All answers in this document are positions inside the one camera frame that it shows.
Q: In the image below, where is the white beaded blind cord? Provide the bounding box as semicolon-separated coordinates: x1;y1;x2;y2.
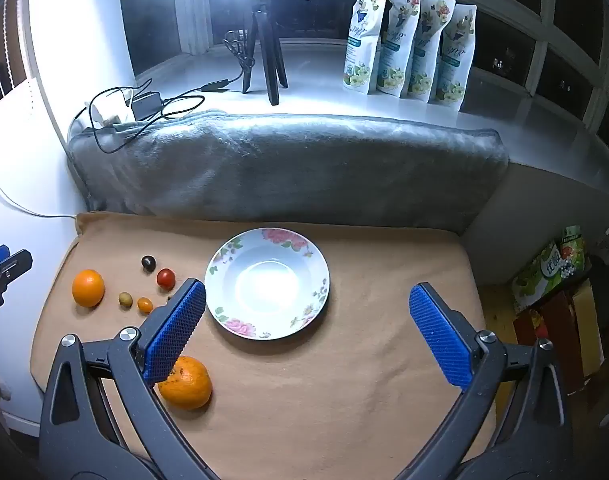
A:
3;0;15;98

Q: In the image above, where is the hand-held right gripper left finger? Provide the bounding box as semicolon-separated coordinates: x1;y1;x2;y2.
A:
38;278;220;480

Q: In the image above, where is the tan blanket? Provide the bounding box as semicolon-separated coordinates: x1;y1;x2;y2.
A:
29;211;497;480

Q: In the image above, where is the floral white plate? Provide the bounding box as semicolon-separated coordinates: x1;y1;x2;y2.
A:
204;227;331;341

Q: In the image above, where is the black looped cable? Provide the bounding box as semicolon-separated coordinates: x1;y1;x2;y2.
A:
89;77;208;153

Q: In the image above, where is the small tangerine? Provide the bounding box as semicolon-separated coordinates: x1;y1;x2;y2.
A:
72;269;106;308

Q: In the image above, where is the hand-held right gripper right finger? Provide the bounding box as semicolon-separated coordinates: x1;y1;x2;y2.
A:
394;282;572;480

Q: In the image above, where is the white power plug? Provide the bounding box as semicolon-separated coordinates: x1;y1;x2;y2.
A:
87;91;135;126

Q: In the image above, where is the white floral refill pouch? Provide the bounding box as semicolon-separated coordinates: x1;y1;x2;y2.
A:
408;0;450;103
435;2;477;112
377;0;420;98
343;0;389;96

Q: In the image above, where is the black cable with inline switch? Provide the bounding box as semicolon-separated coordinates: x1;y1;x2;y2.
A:
159;30;258;111

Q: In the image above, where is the brown cardboard box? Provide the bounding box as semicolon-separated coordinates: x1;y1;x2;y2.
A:
514;280;607;396

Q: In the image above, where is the white window frame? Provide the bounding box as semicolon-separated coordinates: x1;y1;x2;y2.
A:
117;0;609;131

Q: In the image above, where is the thin white cable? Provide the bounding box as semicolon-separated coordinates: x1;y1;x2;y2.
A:
0;172;78;219

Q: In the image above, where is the black tripod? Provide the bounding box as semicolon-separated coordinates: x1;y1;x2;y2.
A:
242;0;289;106

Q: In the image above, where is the rough-skinned large orange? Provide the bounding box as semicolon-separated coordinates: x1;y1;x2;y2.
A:
157;355;214;412

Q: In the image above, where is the grey fleece blanket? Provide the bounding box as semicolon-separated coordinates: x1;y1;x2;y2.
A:
66;109;510;236

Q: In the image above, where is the black power adapter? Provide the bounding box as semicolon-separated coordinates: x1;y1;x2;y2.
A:
131;91;162;121

